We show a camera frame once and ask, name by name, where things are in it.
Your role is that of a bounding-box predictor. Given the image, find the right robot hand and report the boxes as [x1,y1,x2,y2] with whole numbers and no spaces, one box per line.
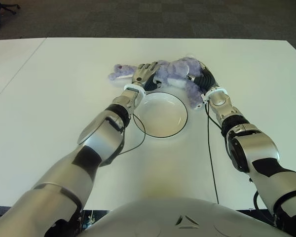
[186,60,219,92]

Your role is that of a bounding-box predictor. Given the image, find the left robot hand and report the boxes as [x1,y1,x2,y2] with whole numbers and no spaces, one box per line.
[130,61,163,91]

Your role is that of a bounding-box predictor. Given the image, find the purple plush bunny doll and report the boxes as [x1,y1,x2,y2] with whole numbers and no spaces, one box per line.
[108,56,208,111]

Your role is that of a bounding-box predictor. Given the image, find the white plate black rim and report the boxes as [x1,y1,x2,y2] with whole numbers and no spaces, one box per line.
[132,91,189,138]

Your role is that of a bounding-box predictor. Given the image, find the grey robot torso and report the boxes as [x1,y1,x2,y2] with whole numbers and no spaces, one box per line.
[76,197,296,237]

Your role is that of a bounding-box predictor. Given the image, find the black office chair base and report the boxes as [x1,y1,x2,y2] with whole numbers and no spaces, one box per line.
[0,2,22,15]

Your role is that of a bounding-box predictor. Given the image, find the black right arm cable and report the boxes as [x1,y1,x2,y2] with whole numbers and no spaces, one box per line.
[206,103,220,205]

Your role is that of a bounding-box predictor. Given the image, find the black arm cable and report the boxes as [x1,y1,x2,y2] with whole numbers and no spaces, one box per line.
[206,103,220,205]
[102,112,147,168]

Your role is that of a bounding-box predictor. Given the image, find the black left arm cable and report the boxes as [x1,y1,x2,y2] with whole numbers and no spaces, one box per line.
[102,112,147,168]

